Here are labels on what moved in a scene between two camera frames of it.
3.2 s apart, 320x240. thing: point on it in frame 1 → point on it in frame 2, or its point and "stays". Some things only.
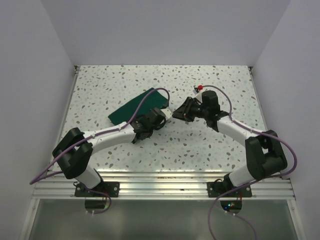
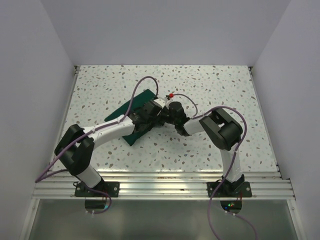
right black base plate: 216,188 stays
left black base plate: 110,188 stays
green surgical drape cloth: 125,114 stays
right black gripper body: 201,112 → 165,116
